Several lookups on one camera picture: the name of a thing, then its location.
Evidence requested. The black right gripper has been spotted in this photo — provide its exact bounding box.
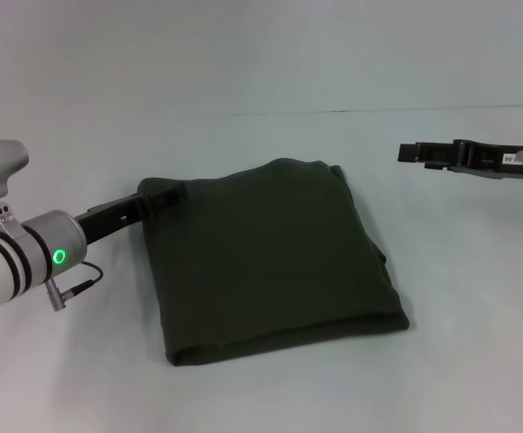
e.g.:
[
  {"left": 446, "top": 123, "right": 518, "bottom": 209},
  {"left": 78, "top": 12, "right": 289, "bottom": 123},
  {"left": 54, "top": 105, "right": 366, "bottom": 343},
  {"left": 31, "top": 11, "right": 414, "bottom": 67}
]
[{"left": 397, "top": 138, "right": 523, "bottom": 182}]

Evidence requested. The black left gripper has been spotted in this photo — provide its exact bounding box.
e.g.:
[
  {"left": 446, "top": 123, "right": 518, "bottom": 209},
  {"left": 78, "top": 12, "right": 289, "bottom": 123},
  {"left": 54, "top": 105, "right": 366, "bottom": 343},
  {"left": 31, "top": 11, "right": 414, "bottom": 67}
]
[{"left": 72, "top": 186, "right": 188, "bottom": 248}]

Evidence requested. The dark green t-shirt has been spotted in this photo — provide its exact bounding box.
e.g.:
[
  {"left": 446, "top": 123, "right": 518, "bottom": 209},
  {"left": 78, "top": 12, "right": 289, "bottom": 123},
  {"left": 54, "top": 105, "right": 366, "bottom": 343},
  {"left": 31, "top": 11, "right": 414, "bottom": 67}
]
[{"left": 135, "top": 157, "right": 411, "bottom": 369}]

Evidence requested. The left gripper cable with plugs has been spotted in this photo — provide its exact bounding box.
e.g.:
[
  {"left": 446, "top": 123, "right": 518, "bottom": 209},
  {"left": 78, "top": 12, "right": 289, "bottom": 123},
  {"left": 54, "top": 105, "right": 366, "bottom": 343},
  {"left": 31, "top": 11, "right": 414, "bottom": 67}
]
[{"left": 43, "top": 260, "right": 106, "bottom": 313}]

